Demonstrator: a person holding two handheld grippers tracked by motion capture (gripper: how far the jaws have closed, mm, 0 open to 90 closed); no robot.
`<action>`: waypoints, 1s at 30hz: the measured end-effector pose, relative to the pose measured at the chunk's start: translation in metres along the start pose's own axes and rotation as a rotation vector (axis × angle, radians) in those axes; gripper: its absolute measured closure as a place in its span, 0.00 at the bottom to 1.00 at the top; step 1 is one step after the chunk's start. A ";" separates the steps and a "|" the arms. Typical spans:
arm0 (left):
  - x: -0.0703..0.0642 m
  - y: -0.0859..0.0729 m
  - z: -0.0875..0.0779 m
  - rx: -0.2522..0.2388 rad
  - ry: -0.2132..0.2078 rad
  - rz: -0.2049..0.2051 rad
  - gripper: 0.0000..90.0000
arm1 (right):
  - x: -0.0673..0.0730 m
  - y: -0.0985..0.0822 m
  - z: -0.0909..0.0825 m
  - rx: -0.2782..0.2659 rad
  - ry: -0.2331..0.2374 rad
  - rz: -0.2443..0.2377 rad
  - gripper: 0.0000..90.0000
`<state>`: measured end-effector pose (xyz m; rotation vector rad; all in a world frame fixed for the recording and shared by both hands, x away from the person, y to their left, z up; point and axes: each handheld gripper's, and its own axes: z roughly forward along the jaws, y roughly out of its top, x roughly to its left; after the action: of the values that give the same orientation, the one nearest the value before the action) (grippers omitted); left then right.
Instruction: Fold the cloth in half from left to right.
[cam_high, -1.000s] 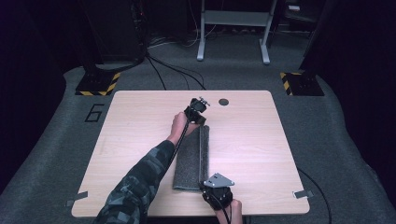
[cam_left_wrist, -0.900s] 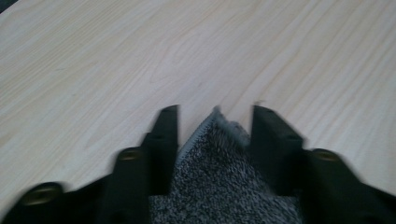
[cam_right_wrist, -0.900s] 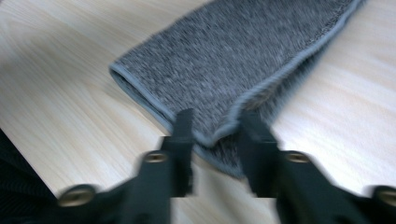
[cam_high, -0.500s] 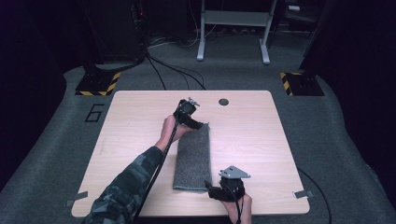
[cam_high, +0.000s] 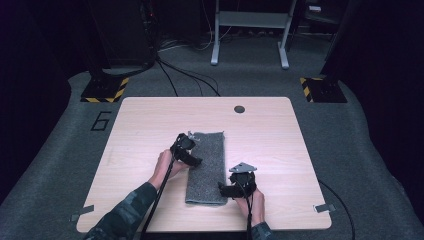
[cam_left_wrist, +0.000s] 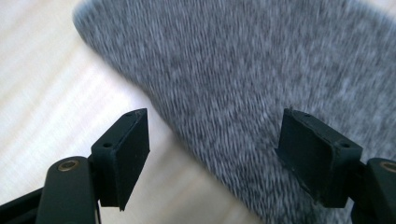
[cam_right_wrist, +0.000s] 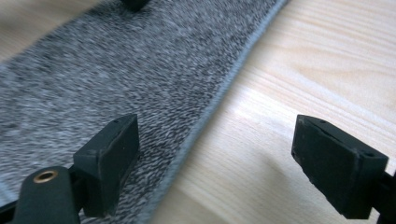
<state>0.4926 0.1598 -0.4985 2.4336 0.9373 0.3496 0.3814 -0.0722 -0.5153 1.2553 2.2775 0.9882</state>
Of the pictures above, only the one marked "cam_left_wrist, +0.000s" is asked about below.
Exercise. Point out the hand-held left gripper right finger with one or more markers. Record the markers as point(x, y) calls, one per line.
point(317, 158)

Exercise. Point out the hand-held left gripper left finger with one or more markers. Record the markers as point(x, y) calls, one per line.
point(120, 161)

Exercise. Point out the grey knitted garment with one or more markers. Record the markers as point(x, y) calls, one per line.
point(236, 93)

